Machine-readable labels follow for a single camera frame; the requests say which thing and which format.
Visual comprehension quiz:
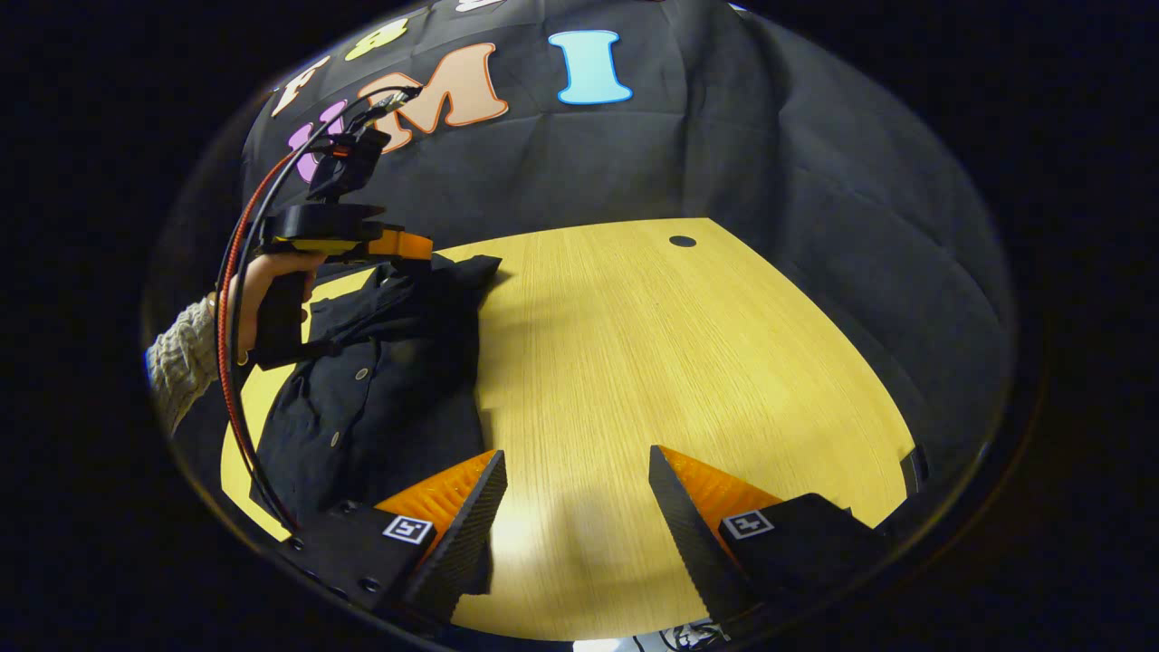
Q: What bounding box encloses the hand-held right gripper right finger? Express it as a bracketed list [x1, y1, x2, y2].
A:
[648, 444, 893, 635]

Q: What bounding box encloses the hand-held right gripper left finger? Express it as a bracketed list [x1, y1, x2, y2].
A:
[276, 448, 508, 630]

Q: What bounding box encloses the black button jacket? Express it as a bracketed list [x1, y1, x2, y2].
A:
[249, 254, 503, 544]

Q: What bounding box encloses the black backdrop cloth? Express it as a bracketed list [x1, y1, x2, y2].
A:
[145, 0, 1015, 508]

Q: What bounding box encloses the thin black cable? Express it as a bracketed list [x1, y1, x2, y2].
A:
[226, 84, 425, 533]

